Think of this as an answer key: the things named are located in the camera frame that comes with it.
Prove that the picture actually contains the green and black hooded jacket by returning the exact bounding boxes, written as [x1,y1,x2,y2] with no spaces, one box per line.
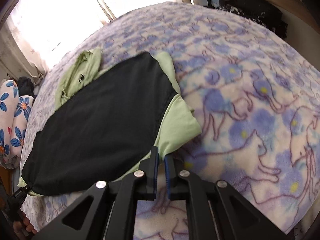
[19,52,201,196]

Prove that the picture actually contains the black hanging clothes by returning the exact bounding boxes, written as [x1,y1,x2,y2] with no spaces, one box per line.
[205,0,287,39]

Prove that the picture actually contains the person's left hand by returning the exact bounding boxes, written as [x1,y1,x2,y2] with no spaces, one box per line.
[13,211,37,240]

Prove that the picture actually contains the blue flower print pillow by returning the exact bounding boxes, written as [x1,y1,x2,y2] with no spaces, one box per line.
[0,80,34,169]

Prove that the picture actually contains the purple cat print blanket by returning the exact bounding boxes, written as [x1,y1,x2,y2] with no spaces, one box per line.
[21,2,319,232]

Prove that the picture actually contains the white floral curtain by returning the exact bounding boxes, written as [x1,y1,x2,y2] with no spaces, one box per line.
[6,0,109,70]

